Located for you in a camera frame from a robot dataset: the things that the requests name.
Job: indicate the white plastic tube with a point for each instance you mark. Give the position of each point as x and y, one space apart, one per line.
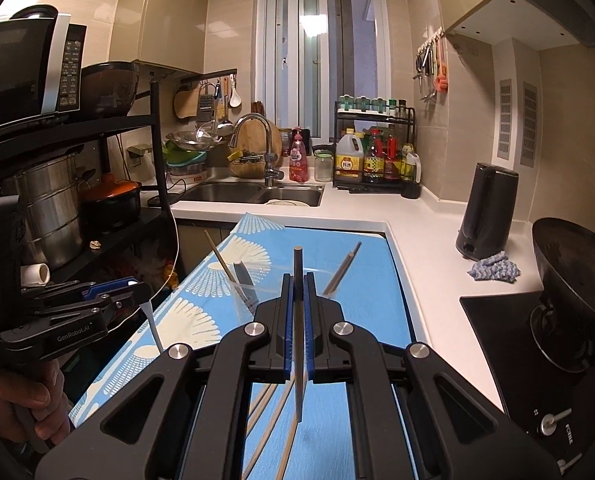
36 275

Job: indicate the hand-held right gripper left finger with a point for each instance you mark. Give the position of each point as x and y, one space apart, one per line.
291 340

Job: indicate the person's left hand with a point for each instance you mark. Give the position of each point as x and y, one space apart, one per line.
32 395

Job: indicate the red sauce bottle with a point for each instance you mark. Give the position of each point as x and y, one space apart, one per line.
392 160

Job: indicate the steel stockpot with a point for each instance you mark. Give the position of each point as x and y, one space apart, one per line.
47 210

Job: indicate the green basin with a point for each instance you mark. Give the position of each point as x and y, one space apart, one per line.
182 155

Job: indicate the wall socket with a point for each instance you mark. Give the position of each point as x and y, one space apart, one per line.
138 155

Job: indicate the black spice rack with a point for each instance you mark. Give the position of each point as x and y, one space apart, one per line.
412 125

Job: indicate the metal grater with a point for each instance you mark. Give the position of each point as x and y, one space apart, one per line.
206 102

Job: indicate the round wooden cutting board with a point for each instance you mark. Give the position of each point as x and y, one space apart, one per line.
255 145

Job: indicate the yellow-label sauce bottle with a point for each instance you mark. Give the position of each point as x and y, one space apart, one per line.
373 160

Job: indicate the black wok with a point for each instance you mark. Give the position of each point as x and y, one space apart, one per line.
577 270

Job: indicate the black microwave oven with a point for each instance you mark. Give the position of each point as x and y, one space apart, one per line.
12 70

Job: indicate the small black container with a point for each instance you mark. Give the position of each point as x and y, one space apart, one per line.
411 190

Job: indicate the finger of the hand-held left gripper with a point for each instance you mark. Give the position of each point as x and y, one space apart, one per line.
112 287
127 302

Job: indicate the white striped ceramic spoon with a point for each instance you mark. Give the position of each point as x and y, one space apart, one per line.
244 282

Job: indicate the hanging wooden cutting board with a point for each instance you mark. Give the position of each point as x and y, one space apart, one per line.
185 105

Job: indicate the blue floral table mat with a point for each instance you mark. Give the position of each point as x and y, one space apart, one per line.
357 260

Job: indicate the wall vent grille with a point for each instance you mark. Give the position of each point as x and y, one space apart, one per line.
505 120
528 125

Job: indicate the brown bowl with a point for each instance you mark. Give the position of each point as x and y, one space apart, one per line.
110 87

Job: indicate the green oil bottle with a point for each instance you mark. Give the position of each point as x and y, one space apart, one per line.
411 165

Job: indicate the orange lidded pot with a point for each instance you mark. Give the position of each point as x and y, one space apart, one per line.
110 200

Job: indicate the white framed window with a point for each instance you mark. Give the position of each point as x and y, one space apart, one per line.
327 50

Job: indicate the steel strainer bowl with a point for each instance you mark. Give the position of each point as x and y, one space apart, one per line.
192 140

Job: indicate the black electric kettle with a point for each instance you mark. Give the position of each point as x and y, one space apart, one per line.
487 210

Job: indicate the chrome faucet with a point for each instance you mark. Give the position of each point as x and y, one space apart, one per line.
252 120

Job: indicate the black hanging rail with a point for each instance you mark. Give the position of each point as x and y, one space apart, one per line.
207 75

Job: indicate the black burner grate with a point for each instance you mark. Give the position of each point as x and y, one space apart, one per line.
562 340

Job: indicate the hanging kitchen tools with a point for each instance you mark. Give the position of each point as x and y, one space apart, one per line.
435 67

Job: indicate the row of spice jars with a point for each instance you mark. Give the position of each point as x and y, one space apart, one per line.
372 104

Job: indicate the black glass gas stove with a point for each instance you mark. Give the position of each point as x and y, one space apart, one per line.
502 340

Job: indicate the stove knob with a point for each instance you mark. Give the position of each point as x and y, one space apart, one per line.
552 422

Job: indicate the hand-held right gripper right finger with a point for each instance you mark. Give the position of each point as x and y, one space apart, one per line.
310 350

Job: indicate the glass jar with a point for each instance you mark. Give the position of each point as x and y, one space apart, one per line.
323 167

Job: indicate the large yellow-label jug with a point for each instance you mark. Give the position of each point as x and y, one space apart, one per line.
348 160

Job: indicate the black shelf rack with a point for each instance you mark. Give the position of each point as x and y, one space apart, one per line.
102 122

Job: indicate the white ladle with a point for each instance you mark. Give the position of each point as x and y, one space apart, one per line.
234 97

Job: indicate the clear plastic utensil holder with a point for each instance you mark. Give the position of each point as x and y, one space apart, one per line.
245 309

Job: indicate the steel sink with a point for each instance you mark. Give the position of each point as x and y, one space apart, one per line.
227 192

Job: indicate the pink dish soap bottle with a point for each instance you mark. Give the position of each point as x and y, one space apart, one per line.
298 160

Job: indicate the blue-grey dish cloth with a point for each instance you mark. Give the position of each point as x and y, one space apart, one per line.
495 267

